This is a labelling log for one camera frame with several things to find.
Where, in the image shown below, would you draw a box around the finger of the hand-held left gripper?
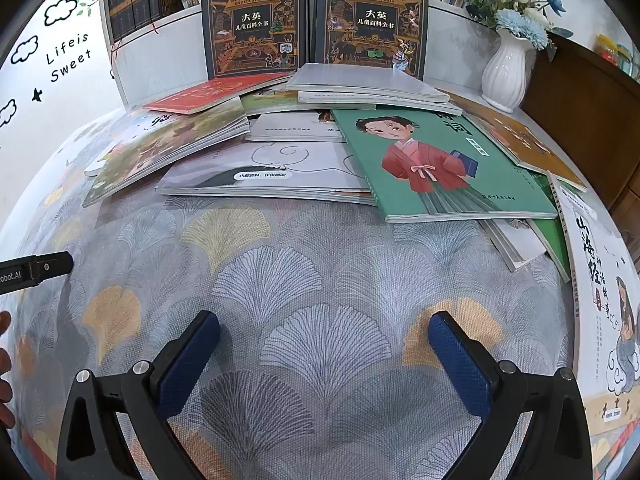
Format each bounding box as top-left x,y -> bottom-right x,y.
27,252 -> 75,288

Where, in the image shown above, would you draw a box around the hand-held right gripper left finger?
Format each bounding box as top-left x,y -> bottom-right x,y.
55,310 -> 222,480

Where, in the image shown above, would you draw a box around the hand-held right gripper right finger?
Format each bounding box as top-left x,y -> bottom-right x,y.
428,310 -> 594,480

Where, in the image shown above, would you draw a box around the white book with mermaid figure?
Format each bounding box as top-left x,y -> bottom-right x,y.
547,170 -> 640,437

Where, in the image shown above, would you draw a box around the green book with robed girl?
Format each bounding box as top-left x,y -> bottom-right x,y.
330,108 -> 560,224

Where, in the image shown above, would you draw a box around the stack of thin books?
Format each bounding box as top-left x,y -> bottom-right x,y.
297,90 -> 464,117

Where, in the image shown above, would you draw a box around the person's left hand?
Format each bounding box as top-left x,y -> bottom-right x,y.
0,310 -> 17,430

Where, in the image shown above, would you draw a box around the white thin book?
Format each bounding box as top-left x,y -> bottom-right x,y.
481,217 -> 549,274

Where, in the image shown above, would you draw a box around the white illustrated book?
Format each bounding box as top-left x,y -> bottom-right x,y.
84,108 -> 167,177

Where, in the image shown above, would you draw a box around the fan patterned tablecloth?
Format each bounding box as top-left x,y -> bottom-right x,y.
10,105 -> 640,480

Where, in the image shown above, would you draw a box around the illustrated picture book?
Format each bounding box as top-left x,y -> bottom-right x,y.
82,97 -> 251,208

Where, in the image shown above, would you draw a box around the white book with swirl drawing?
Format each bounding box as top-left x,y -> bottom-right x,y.
155,141 -> 379,206

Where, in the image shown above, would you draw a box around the white bookshelf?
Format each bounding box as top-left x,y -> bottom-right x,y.
97,0 -> 540,107

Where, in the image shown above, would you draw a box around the orange brown book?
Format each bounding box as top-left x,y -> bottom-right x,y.
440,91 -> 590,194

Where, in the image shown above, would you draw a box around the red book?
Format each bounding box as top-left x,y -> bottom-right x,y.
142,72 -> 294,116

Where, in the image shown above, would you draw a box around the yellow green illustrated book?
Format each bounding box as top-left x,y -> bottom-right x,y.
240,87 -> 377,116

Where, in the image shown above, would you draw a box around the brown wooden cabinet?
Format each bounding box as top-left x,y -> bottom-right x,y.
520,35 -> 640,242

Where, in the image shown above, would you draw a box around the dark ornate encyclopedia book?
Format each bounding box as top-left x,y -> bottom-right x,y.
200,0 -> 307,80
315,0 -> 430,82

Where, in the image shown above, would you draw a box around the colourful small containers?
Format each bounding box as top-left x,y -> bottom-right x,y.
596,34 -> 640,82

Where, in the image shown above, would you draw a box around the black lettering wall decal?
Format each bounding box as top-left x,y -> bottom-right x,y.
45,32 -> 94,84

